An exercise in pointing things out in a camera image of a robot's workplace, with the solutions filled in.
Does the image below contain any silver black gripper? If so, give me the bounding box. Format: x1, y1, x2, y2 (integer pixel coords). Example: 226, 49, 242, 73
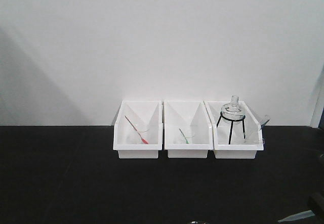
307, 192, 323, 216

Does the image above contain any clear pipette in bin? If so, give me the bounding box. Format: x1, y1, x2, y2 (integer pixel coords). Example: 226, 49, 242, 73
244, 115, 271, 145

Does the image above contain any white right storage bin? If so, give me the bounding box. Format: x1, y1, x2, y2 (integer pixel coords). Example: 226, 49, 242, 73
204, 101, 264, 159

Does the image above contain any white storage bin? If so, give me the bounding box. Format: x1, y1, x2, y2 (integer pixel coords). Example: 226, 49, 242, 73
204, 101, 264, 159
113, 100, 163, 159
164, 101, 213, 158

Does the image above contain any clear glass flask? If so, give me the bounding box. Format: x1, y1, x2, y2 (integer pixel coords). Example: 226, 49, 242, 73
221, 95, 246, 120

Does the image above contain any green-tipped pipette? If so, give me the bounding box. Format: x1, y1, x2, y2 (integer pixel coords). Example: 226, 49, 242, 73
178, 128, 190, 144

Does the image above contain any white middle storage bin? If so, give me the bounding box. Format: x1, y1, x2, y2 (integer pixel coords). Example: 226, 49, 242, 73
164, 101, 213, 158

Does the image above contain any red-tipped pipette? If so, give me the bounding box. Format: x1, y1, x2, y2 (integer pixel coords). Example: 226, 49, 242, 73
124, 116, 149, 145

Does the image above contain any white left storage bin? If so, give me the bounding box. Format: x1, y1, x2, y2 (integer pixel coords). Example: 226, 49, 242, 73
113, 100, 163, 159

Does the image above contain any black wire tripod stand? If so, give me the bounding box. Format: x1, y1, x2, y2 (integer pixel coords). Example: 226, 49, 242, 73
216, 112, 246, 145

